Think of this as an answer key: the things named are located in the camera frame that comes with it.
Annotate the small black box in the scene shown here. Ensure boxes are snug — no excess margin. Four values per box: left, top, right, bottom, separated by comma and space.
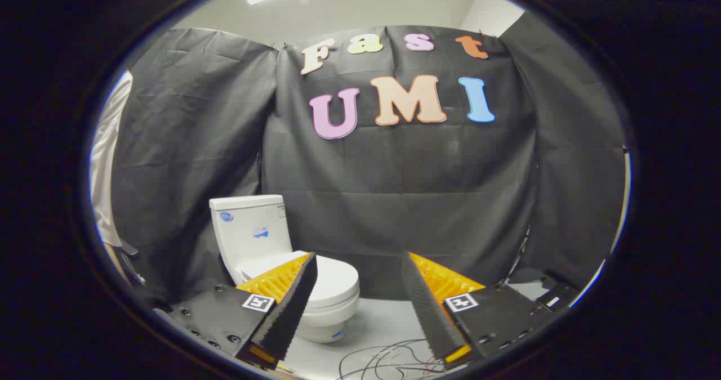
535, 283, 581, 313

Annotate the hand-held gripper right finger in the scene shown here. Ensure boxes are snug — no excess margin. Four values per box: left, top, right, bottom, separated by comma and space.
401, 252, 555, 370

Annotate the white curtain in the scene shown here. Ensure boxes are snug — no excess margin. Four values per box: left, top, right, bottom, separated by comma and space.
90, 70, 133, 247

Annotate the white toilet lid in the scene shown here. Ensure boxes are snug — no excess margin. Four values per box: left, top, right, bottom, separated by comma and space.
239, 251, 360, 309

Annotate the white toilet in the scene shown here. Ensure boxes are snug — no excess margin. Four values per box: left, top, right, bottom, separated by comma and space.
209, 194, 361, 344

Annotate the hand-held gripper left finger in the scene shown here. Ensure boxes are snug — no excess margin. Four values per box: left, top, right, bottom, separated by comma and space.
153, 252, 318, 370

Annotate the black backdrop cloth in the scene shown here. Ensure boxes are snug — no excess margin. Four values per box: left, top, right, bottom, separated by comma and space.
111, 11, 626, 302

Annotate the tangle of thin cables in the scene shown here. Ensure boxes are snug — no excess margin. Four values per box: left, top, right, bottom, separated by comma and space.
337, 338, 451, 380

